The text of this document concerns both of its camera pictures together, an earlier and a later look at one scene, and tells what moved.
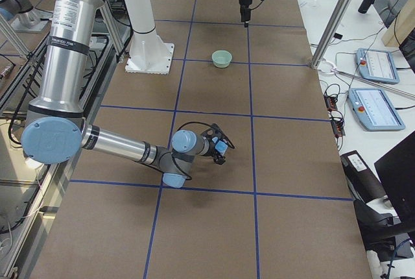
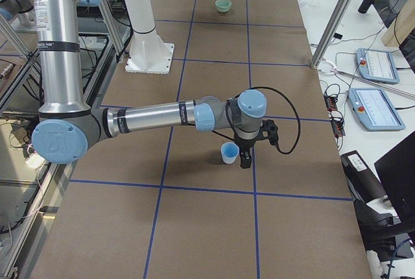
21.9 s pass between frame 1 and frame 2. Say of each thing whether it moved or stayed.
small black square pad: stayed
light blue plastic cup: moved
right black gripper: moved
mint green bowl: moved
